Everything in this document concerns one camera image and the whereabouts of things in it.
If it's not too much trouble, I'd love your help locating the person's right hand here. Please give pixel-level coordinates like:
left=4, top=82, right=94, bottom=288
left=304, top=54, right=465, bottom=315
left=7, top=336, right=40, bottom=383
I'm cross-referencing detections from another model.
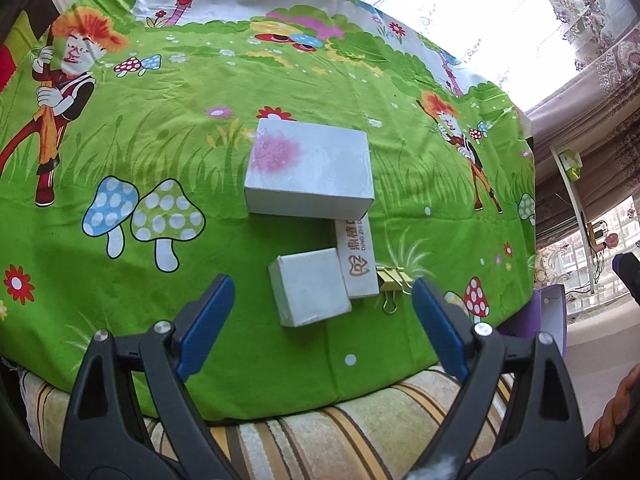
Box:
left=587, top=374, right=640, bottom=453

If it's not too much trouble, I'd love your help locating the small white box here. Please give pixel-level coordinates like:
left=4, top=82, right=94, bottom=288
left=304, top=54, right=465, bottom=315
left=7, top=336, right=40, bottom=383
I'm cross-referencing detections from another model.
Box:
left=268, top=248, right=353, bottom=329

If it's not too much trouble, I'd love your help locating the green tissue pack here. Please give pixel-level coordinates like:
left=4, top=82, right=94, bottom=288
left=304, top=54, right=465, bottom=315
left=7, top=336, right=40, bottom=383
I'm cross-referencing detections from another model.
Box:
left=559, top=149, right=584, bottom=181

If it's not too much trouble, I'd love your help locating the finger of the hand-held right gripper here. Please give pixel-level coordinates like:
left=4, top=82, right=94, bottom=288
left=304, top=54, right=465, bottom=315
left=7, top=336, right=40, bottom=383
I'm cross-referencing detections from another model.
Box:
left=612, top=252, right=640, bottom=307

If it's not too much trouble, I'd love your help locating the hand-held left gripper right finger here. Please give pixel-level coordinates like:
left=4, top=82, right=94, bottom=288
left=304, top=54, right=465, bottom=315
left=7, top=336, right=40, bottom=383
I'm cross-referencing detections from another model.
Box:
left=405, top=277, right=588, bottom=480

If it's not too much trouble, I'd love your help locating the thick patterned mauve curtain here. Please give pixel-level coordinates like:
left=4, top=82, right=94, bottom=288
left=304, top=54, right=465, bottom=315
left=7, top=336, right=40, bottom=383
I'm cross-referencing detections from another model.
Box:
left=525, top=35, right=640, bottom=161
left=535, top=130, right=640, bottom=241

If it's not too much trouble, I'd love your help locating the gold binder clip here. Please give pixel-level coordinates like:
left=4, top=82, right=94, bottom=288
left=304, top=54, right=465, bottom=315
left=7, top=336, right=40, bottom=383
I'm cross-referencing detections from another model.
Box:
left=376, top=266, right=416, bottom=316

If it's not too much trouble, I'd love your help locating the narrow white box with logo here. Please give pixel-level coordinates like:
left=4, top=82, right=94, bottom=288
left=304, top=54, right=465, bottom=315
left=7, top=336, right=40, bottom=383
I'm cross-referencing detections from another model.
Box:
left=332, top=216, right=381, bottom=300

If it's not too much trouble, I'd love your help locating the striped beige sofa cover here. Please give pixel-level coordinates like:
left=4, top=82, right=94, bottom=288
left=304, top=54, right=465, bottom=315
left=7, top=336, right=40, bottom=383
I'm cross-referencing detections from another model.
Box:
left=20, top=365, right=516, bottom=480

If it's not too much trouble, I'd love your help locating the large white box pink stain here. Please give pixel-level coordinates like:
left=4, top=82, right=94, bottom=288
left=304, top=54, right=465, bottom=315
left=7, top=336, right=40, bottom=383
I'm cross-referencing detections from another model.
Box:
left=243, top=118, right=376, bottom=221

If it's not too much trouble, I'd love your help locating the lace curtain with floral hem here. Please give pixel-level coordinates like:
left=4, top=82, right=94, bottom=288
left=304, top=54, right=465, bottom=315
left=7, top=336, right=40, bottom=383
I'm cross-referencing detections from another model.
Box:
left=534, top=237, right=593, bottom=288

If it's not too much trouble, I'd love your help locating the white lace sheer curtain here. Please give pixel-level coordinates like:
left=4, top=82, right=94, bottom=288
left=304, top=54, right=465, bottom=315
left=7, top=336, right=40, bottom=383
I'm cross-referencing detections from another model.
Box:
left=305, top=0, right=640, bottom=116

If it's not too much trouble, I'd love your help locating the purple cardboard box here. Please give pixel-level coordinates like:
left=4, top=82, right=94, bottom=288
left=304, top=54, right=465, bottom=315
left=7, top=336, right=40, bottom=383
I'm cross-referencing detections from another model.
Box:
left=500, top=285, right=568, bottom=361

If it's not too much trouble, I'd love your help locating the green cartoon printed cloth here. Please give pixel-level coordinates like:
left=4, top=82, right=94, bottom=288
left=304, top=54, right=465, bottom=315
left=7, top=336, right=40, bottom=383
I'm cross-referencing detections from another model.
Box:
left=0, top=0, right=538, bottom=421

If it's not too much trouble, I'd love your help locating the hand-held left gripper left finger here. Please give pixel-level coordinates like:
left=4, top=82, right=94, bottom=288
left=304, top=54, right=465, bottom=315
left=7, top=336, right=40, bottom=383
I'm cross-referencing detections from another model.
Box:
left=60, top=275, right=241, bottom=480

